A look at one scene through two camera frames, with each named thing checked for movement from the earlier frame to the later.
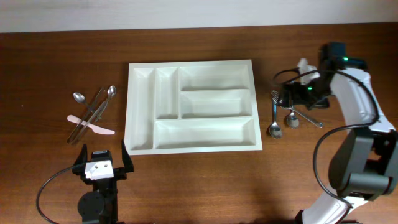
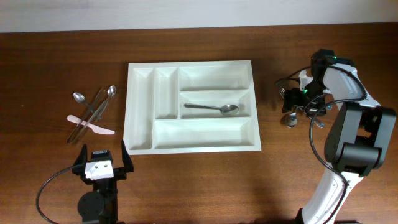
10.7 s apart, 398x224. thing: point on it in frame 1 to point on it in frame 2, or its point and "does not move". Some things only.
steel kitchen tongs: [69, 141] does not move
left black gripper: [120, 173] does not move
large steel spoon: [275, 131] to [226, 109]
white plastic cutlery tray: [191, 107] does not move
